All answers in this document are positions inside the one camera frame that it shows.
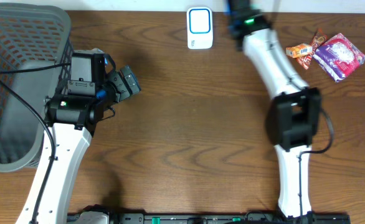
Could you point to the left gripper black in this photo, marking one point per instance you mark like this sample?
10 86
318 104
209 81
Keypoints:
116 86

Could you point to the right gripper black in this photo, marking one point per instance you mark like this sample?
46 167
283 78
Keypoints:
258 12

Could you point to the orange white snack packet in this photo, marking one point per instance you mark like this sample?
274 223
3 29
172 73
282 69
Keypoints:
300 50

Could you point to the orange red snack bar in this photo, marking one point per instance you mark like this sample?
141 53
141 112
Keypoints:
318 39

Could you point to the purple red tissue pack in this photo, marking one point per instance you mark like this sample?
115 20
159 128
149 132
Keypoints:
339 57

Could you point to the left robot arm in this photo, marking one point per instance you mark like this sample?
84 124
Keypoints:
69 122

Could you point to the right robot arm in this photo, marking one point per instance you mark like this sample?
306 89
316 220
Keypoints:
292 118

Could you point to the white barcode scanner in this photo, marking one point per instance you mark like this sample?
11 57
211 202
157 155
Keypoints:
199 28

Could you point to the dark grey plastic basket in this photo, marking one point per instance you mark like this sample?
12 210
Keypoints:
35 52

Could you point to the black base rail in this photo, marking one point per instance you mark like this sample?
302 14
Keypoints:
254 217

